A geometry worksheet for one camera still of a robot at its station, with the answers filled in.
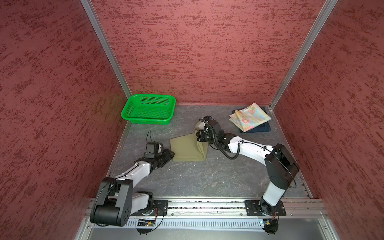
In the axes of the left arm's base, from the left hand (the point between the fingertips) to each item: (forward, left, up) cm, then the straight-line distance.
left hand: (172, 158), depth 90 cm
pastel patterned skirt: (+32, -53, +5) cm, 62 cm away
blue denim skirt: (+23, -64, +3) cm, 68 cm away
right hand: (+9, -14, +11) cm, 20 cm away
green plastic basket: (+35, +20, +7) cm, 41 cm away
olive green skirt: (+6, -9, +2) cm, 11 cm away
